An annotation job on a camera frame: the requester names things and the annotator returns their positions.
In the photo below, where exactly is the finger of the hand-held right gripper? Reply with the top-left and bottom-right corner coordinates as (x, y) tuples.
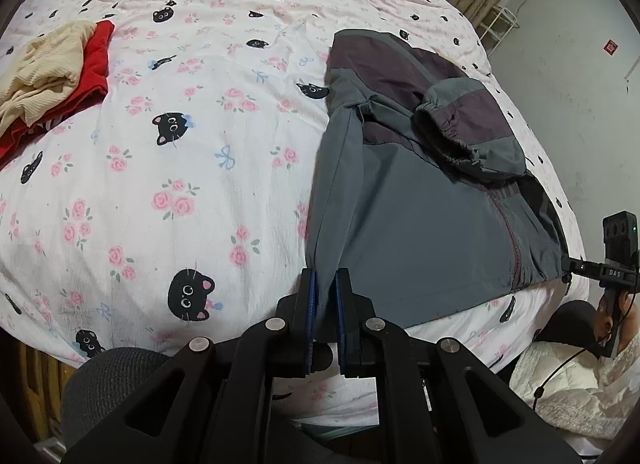
(560, 255), (603, 285)

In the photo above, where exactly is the beige garment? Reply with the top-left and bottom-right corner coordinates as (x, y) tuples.
(0, 21), (98, 137)

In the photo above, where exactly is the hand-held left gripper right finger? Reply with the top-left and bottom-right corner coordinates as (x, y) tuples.
(335, 268), (586, 464)

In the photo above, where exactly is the red garment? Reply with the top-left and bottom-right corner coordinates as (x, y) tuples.
(0, 21), (116, 162)

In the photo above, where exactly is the person's right leg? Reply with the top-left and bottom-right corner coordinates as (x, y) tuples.
(542, 300), (603, 351)

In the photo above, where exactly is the white shelf rack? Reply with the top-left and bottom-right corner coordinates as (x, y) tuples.
(480, 6), (521, 57)

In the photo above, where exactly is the pink cat print blanket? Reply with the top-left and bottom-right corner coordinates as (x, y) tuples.
(0, 0), (591, 420)

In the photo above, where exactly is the person's right hand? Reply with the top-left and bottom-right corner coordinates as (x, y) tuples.
(592, 289), (640, 357)

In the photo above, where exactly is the person's right forearm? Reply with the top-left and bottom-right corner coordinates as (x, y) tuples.
(597, 339), (640, 395)

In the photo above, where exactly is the person's leg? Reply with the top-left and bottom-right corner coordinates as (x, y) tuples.
(542, 300), (603, 351)
(60, 346), (176, 445)

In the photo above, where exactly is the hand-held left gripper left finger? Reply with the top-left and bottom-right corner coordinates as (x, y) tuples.
(62, 268), (321, 464)

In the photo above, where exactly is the person's left leg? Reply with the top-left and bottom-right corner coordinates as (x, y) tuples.
(60, 346), (176, 445)

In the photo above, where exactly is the black cable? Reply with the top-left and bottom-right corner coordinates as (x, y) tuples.
(531, 338), (608, 401)

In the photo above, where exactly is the purple and grey jacket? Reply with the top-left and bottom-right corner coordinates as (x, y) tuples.
(305, 28), (573, 329)

